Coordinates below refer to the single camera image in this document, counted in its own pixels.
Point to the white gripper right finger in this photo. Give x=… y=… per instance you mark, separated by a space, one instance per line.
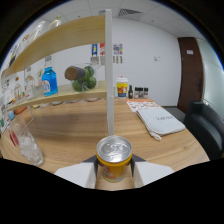
x=153 y=171

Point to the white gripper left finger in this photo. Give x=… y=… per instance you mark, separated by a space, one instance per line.
x=75 y=173

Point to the yellow drink can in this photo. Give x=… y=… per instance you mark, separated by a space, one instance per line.
x=114 y=160

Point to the white lidded yellow cup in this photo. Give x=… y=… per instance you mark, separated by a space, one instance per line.
x=122 y=88

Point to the white folded cloth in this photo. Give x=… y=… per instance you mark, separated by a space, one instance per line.
x=160 y=121

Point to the clear glass with ice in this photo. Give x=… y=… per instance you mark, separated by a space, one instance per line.
x=28 y=146

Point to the black armchair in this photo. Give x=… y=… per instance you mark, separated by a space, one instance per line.
x=205 y=128

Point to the orange menu sheet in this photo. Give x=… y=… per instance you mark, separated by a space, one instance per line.
x=141 y=104

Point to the small dark sauce bottle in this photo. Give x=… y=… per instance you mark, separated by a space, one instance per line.
x=130 y=92

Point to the orange pot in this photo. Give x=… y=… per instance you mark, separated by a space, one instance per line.
x=20 y=109

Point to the lime jar with cork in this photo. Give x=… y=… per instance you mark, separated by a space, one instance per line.
x=85 y=80

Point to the blue liquor bottle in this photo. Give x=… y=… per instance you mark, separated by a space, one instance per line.
x=49 y=80

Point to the clear bottle red label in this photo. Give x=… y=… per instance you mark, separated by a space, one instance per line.
x=29 y=85

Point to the brown door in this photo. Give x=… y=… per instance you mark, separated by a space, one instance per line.
x=190 y=75

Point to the white door sign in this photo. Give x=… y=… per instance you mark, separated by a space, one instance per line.
x=190 y=52

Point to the two-tier wooden shelf rack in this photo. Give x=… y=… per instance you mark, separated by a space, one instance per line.
x=73 y=35

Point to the ceiling air vent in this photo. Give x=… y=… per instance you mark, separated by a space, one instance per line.
x=130 y=13

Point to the white wall switch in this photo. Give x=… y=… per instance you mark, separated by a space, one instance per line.
x=155 y=58

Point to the grey text wall poster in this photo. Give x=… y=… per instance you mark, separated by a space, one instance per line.
x=94 y=60
x=118 y=59

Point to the blue wall poster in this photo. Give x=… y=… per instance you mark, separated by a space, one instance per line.
x=94 y=50

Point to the red wall poster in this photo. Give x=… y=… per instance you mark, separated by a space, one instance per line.
x=102 y=49

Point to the multicolour wall poster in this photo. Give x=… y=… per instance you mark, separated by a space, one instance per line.
x=117 y=48

